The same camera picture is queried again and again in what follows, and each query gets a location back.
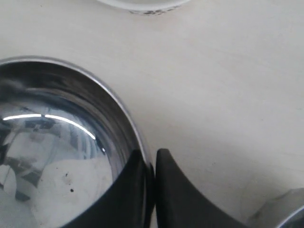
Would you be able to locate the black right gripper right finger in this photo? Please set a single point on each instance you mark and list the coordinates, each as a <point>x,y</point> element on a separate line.
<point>178,202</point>

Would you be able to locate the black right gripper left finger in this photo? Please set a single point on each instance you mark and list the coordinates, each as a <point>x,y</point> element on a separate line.
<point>128,203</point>

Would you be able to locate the smooth stainless steel bowl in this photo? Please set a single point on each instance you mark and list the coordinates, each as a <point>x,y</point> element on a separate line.
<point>64,139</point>

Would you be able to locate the dimpled stainless steel bowl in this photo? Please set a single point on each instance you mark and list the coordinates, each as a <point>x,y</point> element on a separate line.
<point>294,220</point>

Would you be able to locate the cream ceramic floral bowl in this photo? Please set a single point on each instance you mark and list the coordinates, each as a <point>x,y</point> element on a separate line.
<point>145,7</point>

